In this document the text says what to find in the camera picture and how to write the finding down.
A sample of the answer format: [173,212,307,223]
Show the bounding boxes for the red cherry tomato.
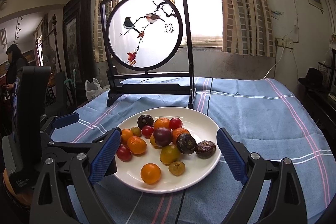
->
[141,125,154,139]
[116,144,132,162]
[169,117,183,130]

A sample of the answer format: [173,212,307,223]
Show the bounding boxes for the small orange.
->
[141,163,161,185]

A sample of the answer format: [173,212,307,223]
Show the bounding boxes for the dark red plum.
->
[153,127,173,147]

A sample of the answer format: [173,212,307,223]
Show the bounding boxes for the small yellow-green fruit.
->
[169,161,185,176]

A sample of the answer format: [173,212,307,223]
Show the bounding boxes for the white plastic bag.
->
[84,78,110,101]

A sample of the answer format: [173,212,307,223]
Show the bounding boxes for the person in dark clothes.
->
[5,43,29,98]

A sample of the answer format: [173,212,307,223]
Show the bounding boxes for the orange mandarin front left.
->
[121,128,133,145]

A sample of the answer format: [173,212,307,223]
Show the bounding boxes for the orange mandarin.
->
[153,117,171,130]
[172,128,190,145]
[127,136,147,155]
[121,128,133,145]

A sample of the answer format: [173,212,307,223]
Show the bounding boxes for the orange mandarin centre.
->
[127,136,147,155]

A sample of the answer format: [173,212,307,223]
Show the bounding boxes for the blue striped tablecloth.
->
[52,78,335,223]

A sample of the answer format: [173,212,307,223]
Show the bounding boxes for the small green fruit hidden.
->
[130,127,142,137]

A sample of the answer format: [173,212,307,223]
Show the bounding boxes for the white round plate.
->
[114,107,221,194]

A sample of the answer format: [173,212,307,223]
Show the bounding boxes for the dark water chestnut left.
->
[137,114,154,129]

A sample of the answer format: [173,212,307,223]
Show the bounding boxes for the dark water chestnut right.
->
[195,140,216,159]

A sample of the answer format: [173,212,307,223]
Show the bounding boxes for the yellow kumquat centre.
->
[150,134,158,147]

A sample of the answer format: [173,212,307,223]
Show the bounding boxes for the yellow lemon fruit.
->
[160,144,181,165]

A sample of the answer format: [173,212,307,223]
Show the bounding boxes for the red cherry tomato back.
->
[169,117,183,130]

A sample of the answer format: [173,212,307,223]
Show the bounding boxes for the orange mandarin back right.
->
[172,128,190,145]

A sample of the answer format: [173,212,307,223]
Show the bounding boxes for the round bird painting screen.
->
[100,0,196,109]

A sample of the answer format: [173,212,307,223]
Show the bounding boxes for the black hat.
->
[298,68,323,90]

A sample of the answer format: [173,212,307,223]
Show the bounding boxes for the checked curtain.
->
[93,0,276,63]

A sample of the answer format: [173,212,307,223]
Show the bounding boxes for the wall power socket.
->
[275,38,294,50]

